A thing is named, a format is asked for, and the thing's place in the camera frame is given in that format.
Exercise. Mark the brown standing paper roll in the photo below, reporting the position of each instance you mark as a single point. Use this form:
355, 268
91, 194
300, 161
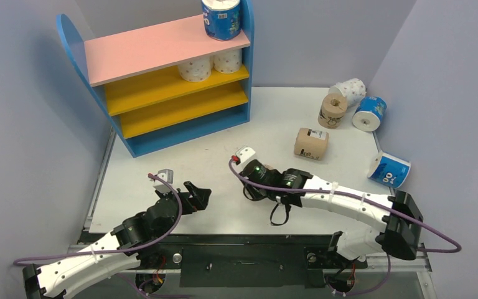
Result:
332, 111

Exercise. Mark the blue pink yellow shelf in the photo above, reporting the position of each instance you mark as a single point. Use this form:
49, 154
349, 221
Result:
133, 77

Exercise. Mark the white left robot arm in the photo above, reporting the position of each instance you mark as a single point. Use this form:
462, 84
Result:
67, 277

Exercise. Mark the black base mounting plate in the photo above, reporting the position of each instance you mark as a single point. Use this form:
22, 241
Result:
247, 260

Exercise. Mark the white floral paper roll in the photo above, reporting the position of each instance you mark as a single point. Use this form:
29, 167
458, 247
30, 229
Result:
196, 70
228, 62
354, 90

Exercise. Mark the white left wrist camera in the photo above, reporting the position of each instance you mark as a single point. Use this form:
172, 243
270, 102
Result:
162, 180

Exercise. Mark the blue paper roll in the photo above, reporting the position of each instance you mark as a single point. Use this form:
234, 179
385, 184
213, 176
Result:
369, 114
221, 18
389, 170

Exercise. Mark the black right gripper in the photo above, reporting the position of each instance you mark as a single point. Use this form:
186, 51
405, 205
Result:
248, 171

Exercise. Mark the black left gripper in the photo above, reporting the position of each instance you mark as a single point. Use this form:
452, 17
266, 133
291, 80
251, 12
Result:
198, 200

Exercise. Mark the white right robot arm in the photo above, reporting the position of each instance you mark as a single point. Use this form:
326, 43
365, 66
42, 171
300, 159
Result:
393, 221

